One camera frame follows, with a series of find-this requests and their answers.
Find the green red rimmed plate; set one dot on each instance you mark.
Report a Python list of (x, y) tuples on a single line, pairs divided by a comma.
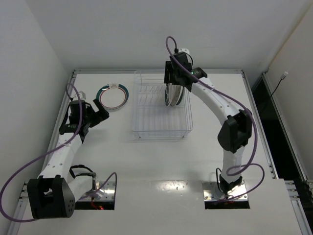
[(167, 97), (113, 96)]

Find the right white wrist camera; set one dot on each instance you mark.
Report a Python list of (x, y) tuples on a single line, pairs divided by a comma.
[(184, 50)]

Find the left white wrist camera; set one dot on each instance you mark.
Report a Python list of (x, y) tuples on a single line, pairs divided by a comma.
[(82, 95)]

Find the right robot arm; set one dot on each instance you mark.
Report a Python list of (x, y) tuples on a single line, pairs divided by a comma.
[(236, 124)]

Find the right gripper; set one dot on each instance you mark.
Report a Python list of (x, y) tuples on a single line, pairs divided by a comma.
[(168, 72)]

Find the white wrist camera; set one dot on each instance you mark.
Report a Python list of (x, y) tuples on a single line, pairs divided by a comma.
[(184, 50), (82, 95)]

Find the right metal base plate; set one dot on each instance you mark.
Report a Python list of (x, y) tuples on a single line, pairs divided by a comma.
[(212, 193)]

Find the dark green patterned plate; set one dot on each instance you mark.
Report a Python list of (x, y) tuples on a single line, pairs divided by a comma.
[(180, 97)]

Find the metal base plate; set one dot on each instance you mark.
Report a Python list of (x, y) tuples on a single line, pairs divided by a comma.
[(212, 193), (106, 193)]

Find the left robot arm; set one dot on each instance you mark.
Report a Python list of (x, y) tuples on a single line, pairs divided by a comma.
[(50, 195)]

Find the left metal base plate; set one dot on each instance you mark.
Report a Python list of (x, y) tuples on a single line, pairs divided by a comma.
[(106, 193)]

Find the white wire dish rack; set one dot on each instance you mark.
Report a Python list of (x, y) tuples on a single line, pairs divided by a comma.
[(152, 119)]

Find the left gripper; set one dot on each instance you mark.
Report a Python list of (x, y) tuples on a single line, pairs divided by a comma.
[(92, 117)]

